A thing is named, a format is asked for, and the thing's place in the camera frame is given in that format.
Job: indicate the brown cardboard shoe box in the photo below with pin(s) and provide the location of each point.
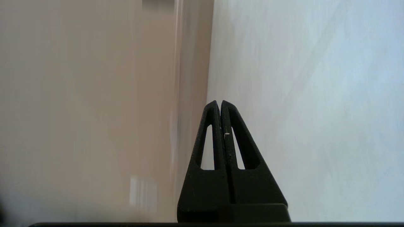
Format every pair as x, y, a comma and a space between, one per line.
94, 94

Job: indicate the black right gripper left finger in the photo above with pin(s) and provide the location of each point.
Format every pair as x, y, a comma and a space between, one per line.
202, 189

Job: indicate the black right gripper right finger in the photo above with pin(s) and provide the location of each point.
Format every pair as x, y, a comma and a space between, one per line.
255, 189

